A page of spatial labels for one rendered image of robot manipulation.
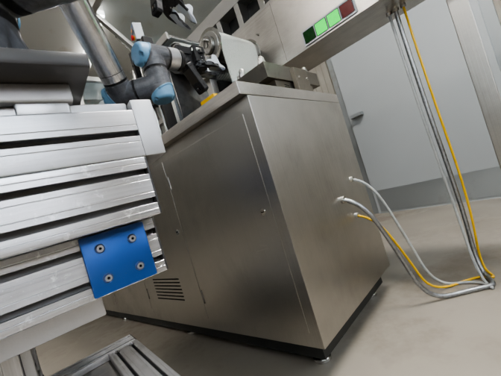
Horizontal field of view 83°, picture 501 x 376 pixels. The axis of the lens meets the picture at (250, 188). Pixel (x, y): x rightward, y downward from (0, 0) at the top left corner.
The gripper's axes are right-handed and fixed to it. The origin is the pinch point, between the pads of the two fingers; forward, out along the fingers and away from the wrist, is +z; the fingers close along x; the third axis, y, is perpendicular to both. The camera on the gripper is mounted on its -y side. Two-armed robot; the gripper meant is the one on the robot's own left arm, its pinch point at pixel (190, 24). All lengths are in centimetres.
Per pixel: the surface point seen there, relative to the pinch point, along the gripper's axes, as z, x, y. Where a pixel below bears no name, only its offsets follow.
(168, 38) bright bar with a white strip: -1.4, 25.1, 14.0
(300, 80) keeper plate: 42, -26, -10
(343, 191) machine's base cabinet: 71, -30, -47
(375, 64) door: 156, -8, 144
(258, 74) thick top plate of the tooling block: 24.7, -20.1, -19.6
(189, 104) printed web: 24.3, 34.2, -3.1
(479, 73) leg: 80, -78, -4
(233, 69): 22.5, -4.1, -6.2
